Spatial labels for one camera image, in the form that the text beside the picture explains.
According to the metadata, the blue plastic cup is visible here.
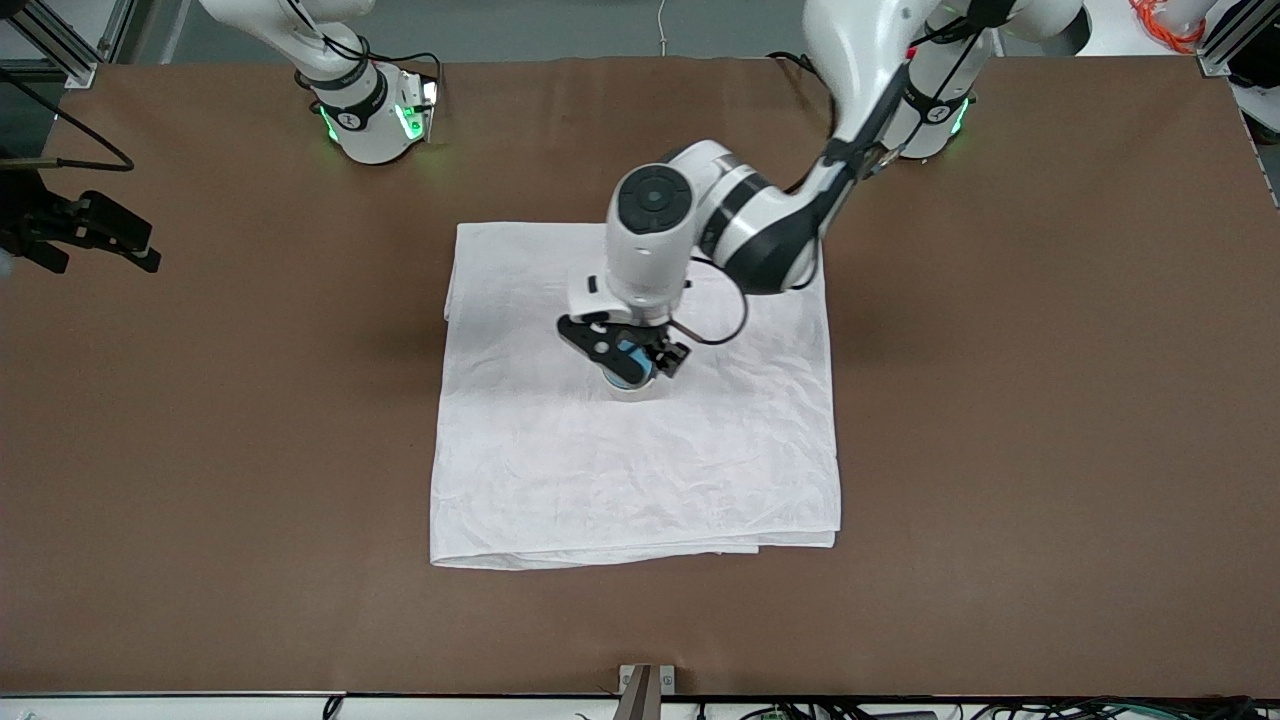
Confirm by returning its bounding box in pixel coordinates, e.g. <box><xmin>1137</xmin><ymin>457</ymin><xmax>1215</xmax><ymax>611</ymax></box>
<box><xmin>603</xmin><ymin>338</ymin><xmax>657</xmax><ymax>389</ymax></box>

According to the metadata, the white ceramic mug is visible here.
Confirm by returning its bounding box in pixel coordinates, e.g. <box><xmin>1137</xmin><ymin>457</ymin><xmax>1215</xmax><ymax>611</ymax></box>
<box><xmin>597</xmin><ymin>365</ymin><xmax>669</xmax><ymax>403</ymax></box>

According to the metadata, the white cloth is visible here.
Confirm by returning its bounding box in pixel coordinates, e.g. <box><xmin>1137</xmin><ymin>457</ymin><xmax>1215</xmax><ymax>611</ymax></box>
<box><xmin>430</xmin><ymin>222</ymin><xmax>843</xmax><ymax>571</ymax></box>

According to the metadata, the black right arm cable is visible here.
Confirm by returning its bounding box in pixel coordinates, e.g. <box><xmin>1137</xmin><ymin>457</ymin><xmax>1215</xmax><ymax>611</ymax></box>
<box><xmin>0</xmin><ymin>65</ymin><xmax>135</xmax><ymax>173</ymax></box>

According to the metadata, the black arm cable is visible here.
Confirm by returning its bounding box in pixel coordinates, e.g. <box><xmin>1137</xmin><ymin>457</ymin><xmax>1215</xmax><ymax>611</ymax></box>
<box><xmin>0</xmin><ymin>65</ymin><xmax>135</xmax><ymax>173</ymax></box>
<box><xmin>668</xmin><ymin>20</ymin><xmax>991</xmax><ymax>347</ymax></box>

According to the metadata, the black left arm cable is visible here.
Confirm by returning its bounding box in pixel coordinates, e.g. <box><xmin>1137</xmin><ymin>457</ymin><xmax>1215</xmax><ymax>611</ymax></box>
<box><xmin>668</xmin><ymin>20</ymin><xmax>991</xmax><ymax>347</ymax></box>

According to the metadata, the aluminium frame post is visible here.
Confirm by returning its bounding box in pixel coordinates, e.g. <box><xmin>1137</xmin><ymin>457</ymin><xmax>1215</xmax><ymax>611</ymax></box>
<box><xmin>1195</xmin><ymin>0</ymin><xmax>1280</xmax><ymax>79</ymax></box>
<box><xmin>0</xmin><ymin>0</ymin><xmax>101</xmax><ymax>89</ymax></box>

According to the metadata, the black base cable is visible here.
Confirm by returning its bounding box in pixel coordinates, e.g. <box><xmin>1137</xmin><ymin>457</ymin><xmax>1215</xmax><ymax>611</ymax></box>
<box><xmin>768</xmin><ymin>50</ymin><xmax>836</xmax><ymax>101</ymax></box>

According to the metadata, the grey metal bracket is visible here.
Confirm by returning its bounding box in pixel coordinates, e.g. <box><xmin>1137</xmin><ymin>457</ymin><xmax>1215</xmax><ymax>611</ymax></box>
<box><xmin>617</xmin><ymin>663</ymin><xmax>677</xmax><ymax>720</ymax></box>

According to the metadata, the black cable bundle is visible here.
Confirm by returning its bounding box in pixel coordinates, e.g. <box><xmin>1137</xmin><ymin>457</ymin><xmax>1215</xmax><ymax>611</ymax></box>
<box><xmin>700</xmin><ymin>695</ymin><xmax>1280</xmax><ymax>720</ymax></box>

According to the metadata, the orange cable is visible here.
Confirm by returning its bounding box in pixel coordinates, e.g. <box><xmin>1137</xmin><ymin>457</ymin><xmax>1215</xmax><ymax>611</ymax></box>
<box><xmin>1130</xmin><ymin>0</ymin><xmax>1208</xmax><ymax>54</ymax></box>

